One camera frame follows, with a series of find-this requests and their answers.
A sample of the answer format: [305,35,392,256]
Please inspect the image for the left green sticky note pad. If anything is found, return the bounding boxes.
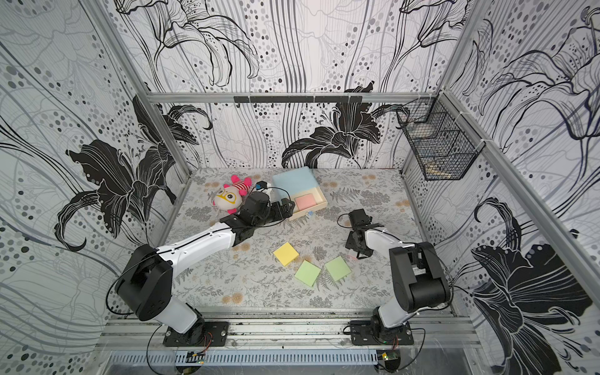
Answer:
[295,260,321,288]

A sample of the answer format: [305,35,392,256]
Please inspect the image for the green sticky note pad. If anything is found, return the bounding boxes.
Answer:
[325,256,352,282]
[295,260,321,288]

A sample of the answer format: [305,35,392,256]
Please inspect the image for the pink white owl plush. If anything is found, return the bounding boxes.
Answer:
[212,175,253,214]

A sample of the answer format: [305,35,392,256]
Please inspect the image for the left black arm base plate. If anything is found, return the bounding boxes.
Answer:
[162,321,230,348]

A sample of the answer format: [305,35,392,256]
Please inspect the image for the right green sticky note pad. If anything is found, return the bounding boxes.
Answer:
[325,256,352,282]

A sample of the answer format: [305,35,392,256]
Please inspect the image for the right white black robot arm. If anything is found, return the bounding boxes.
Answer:
[345,209,453,334]

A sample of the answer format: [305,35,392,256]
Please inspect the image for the yellow sticky note pad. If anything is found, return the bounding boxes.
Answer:
[273,242,299,267]

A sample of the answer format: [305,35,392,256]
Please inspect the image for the blue wooden drawer box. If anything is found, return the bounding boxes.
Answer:
[272,167,328,220]

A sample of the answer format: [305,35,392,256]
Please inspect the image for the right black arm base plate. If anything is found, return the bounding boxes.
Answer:
[342,320,414,347]

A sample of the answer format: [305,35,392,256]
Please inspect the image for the black wire basket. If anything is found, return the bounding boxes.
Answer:
[395,93,480,181]

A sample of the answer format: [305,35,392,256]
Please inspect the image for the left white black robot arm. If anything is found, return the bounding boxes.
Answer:
[114,192,295,345]

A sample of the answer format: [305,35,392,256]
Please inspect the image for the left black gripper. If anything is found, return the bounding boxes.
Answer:
[252,197,295,229]

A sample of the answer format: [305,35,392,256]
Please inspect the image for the white slotted cable duct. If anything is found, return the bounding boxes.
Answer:
[174,348,379,367]

